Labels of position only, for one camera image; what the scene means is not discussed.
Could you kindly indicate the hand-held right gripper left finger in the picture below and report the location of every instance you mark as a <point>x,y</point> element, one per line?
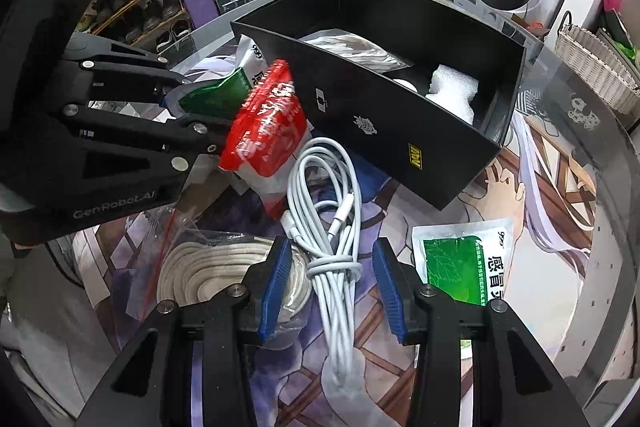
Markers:
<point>272,287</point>

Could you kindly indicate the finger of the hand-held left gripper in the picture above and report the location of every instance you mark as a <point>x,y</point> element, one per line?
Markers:
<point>130,67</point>
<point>150,132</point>

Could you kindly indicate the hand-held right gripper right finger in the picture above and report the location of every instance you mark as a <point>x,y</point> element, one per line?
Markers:
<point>392,292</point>

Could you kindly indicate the white fabric rose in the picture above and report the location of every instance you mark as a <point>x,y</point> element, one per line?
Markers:
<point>210,267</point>

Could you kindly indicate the green medicine sachet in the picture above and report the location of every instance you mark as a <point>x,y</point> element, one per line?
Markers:
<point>215,94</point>
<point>460,262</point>

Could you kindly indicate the red snack packet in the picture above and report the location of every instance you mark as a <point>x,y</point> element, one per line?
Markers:
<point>260,127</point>

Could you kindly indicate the black cardboard box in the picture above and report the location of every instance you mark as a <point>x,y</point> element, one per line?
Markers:
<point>380,127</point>

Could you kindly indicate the printed table mat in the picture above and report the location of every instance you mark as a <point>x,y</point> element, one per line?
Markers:
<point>500,197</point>

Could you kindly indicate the white foam piece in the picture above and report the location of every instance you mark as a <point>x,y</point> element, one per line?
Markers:
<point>452,89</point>

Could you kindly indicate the white wicker basket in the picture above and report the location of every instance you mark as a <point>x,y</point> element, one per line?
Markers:
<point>595,62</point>

